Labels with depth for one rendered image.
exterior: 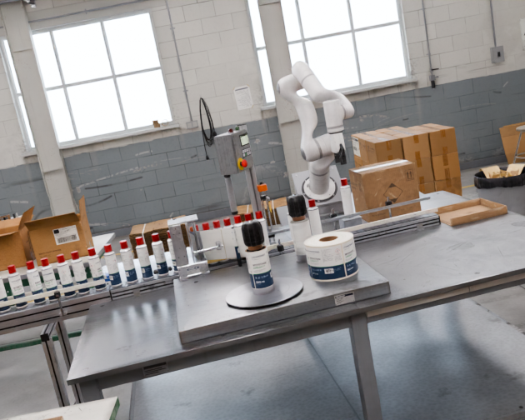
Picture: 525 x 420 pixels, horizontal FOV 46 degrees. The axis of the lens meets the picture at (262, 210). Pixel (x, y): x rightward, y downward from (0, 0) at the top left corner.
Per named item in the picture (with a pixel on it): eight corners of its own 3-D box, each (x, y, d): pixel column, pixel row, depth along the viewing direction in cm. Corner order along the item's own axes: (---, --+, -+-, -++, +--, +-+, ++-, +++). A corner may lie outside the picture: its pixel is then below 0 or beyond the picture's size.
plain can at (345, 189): (346, 218, 321) (340, 180, 317) (343, 217, 326) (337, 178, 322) (356, 217, 322) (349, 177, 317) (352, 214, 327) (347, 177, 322)
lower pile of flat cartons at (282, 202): (237, 232, 742) (233, 214, 738) (238, 222, 795) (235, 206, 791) (290, 222, 740) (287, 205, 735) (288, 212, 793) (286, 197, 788)
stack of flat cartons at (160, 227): (134, 263, 689) (127, 235, 682) (137, 251, 741) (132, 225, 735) (192, 251, 694) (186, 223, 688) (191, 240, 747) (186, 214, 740)
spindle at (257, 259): (254, 297, 239) (240, 226, 233) (251, 290, 247) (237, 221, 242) (277, 292, 240) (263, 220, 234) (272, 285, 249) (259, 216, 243)
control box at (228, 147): (221, 175, 298) (212, 137, 294) (237, 168, 313) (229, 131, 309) (239, 173, 293) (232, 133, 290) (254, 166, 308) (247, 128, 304)
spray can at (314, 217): (314, 242, 304) (307, 201, 300) (312, 239, 309) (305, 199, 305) (324, 239, 305) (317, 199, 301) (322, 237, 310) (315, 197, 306)
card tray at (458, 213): (451, 226, 304) (450, 218, 303) (428, 217, 329) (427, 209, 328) (507, 213, 308) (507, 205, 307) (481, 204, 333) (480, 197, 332)
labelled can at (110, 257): (111, 288, 291) (101, 247, 287) (112, 285, 296) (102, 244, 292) (122, 286, 292) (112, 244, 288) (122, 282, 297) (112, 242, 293)
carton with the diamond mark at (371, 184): (368, 223, 331) (361, 173, 326) (355, 215, 355) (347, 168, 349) (422, 211, 335) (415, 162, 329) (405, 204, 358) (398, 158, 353)
